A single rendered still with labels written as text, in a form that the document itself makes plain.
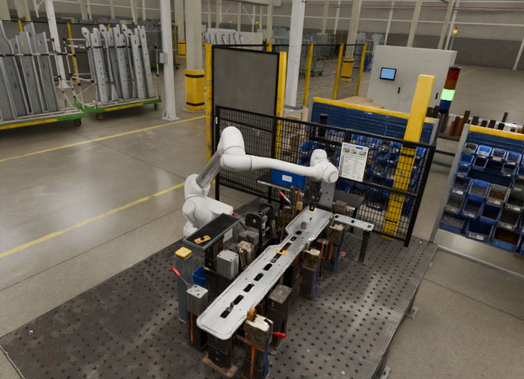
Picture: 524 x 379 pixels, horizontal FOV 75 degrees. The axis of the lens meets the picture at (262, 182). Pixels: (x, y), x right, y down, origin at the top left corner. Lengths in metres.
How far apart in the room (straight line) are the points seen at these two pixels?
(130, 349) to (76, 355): 0.25
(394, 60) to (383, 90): 0.67
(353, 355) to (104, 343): 1.31
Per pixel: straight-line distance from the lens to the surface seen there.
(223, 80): 4.77
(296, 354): 2.01
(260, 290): 1.86
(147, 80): 9.92
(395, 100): 8.68
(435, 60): 8.44
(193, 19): 9.56
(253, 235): 2.12
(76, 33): 14.41
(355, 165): 2.83
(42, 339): 2.27
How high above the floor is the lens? 2.24
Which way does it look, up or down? 24 degrees down
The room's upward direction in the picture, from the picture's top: 4 degrees clockwise
